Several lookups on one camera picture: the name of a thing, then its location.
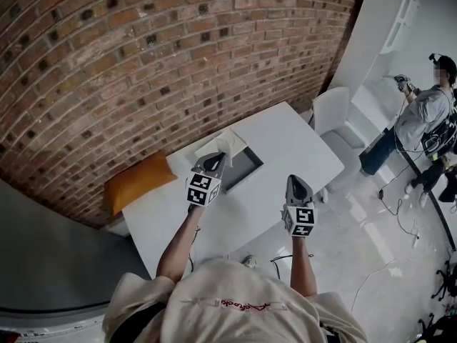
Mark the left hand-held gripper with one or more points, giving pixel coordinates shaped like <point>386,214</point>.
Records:
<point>204,188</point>

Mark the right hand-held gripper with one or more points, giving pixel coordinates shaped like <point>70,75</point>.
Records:
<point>301,220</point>

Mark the grey tray container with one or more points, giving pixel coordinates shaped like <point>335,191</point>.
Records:
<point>240,168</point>

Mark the person's left forearm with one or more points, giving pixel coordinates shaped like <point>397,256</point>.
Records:
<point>178,248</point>

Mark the person's right forearm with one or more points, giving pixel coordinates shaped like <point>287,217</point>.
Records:
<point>302,266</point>

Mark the person's shoe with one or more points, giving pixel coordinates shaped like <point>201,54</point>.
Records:
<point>250,261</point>

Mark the orange cushion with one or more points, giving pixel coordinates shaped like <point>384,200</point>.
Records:
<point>137,182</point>

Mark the white chair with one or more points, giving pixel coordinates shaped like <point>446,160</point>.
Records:
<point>333,120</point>

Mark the person's beige shirt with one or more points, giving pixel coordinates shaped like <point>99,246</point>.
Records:
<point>232,306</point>

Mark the white power strip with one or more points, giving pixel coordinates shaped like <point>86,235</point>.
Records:
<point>415,239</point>

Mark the black office chair base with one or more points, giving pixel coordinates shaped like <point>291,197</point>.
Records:
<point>446,279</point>

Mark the black chair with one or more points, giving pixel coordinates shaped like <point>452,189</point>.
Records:
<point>441,329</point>

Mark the white cabinet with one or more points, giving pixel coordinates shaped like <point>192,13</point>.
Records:
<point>400,20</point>

